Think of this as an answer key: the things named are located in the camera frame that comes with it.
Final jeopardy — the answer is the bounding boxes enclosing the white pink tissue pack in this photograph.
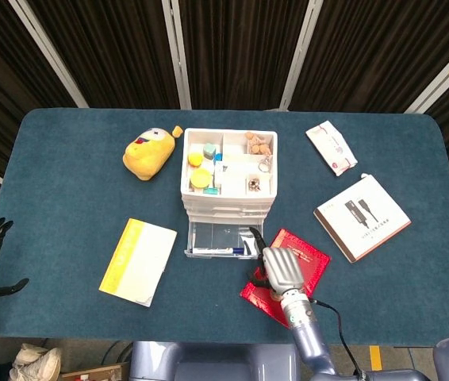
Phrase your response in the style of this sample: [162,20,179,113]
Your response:
[305,120,359,177]

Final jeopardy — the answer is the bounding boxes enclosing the blue-grey robot torso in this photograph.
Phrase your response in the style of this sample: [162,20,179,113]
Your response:
[129,341,301,381]

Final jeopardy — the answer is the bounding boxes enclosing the red certificate booklet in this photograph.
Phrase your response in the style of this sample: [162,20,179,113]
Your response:
[239,228,332,329]

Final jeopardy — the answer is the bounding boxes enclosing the clear plastic drawer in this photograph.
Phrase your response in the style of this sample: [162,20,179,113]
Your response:
[184,206,272,219]
[184,219,266,260]
[182,195,274,208]

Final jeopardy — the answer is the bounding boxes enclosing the yellow round toy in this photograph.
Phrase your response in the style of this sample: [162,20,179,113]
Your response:
[190,167,213,191]

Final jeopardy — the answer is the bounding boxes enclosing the yellow plush toy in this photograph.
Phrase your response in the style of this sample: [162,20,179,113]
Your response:
[122,125,185,182]

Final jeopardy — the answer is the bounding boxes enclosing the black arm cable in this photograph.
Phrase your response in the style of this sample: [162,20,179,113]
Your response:
[309,299,368,378]

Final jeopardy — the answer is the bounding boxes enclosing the white cable product box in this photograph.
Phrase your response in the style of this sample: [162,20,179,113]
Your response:
[313,172,412,264]

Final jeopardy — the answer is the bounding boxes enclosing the white drawer organizer box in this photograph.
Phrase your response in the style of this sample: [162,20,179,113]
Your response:
[179,127,279,223]

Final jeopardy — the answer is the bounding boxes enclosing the brown cardboard box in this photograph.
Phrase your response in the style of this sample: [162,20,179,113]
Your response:
[60,361,130,381]

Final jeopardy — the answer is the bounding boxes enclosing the white shoes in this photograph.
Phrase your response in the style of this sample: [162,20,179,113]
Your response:
[8,343,62,381]

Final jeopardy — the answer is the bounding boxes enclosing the blue table cloth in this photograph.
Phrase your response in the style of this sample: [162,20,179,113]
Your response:
[0,107,449,348]

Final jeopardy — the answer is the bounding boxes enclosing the yellow white notebook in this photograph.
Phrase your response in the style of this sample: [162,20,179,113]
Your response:
[98,217,178,308]

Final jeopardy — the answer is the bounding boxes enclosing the small beige teddy bear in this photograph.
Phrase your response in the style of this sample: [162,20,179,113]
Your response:
[245,131,272,155]

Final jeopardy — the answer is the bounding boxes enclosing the grey partition post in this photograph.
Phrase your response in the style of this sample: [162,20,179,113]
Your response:
[279,0,324,110]
[405,39,449,115]
[161,0,193,110]
[8,0,90,109]

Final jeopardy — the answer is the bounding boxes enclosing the blue white marker pen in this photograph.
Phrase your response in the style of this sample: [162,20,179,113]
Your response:
[192,246,245,256]

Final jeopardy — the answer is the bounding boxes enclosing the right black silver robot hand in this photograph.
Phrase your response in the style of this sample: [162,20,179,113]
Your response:
[247,225,307,297]

